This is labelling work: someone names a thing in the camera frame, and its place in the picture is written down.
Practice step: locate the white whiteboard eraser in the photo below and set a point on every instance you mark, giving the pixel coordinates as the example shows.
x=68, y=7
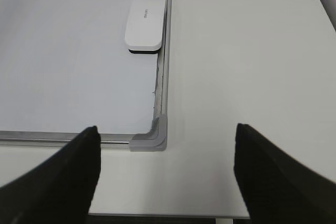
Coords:
x=144, y=27

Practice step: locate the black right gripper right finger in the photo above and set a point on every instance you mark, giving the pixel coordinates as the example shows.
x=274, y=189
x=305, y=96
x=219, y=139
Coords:
x=275, y=187

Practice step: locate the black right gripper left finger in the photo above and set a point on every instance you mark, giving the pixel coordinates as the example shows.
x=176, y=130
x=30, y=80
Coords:
x=59, y=190

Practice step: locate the white aluminium-framed whiteboard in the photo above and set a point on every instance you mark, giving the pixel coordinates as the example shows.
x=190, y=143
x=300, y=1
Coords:
x=65, y=67

